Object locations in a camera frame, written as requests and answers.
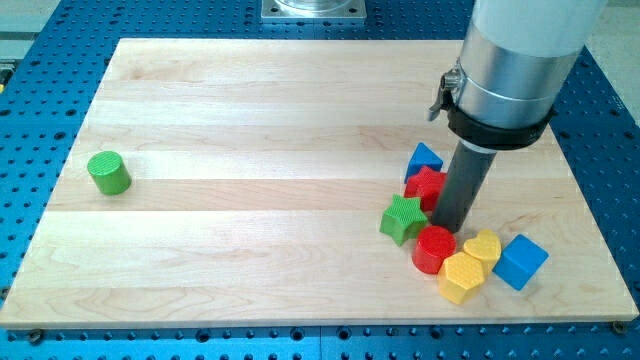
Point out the green star block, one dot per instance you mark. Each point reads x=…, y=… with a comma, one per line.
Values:
x=403, y=219

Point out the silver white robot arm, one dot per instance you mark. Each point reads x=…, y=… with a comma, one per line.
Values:
x=514, y=60

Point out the red star block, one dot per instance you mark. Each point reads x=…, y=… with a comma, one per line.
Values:
x=426, y=185

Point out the blue triangle block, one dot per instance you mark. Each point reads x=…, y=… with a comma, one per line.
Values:
x=422, y=156

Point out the light wooden board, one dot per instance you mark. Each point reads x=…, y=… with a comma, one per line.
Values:
x=260, y=172

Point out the red cylinder block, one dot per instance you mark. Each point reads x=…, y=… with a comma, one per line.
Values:
x=434, y=244

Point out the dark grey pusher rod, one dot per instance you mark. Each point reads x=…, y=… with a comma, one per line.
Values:
x=467, y=170

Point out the yellow hexagon block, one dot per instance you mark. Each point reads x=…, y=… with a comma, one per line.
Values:
x=460, y=278

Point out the yellow heart block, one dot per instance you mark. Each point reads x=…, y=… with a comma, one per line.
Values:
x=485, y=247

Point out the green cylinder block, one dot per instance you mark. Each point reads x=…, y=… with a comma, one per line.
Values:
x=109, y=173

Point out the blue cube block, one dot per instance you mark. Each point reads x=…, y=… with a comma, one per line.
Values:
x=519, y=262

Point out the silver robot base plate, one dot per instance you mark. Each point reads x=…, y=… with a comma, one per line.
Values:
x=282, y=10

